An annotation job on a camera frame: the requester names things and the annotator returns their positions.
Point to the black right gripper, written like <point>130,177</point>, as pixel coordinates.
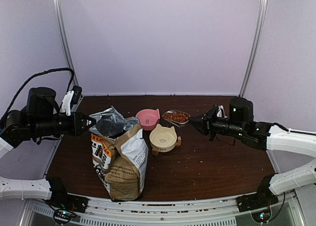
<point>208,119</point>

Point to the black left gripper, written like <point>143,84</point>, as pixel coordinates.
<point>76,128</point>

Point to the metal food scoop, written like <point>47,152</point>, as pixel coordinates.
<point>176,123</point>

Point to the dog food bag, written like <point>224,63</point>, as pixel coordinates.
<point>119,154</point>

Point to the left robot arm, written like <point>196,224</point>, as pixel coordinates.
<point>41,118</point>

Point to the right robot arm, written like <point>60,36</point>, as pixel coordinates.
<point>263,136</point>

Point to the cream pet bowl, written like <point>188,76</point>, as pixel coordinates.
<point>162,131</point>

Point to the pink pet bowl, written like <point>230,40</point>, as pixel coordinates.
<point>148,118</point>

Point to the brown kibble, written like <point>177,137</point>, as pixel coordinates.
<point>177,117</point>

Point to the wooden bowl stand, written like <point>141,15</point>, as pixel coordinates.
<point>179,140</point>

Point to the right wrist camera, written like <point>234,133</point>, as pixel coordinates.
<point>221,111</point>

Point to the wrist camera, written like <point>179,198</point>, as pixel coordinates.
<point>71,98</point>
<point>221,111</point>

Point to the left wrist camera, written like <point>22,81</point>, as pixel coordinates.
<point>71,98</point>

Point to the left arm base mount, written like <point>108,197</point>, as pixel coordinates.
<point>69,202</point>

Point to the front aluminium rail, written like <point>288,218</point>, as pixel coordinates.
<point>222,211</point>

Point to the left aluminium frame post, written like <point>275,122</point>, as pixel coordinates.
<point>65,44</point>

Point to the aluminium frame post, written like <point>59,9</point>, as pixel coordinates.
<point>262,11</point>
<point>65,44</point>

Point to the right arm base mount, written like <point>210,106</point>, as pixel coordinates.
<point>255,201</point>

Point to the right aluminium frame post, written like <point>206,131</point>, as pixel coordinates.
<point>262,11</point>

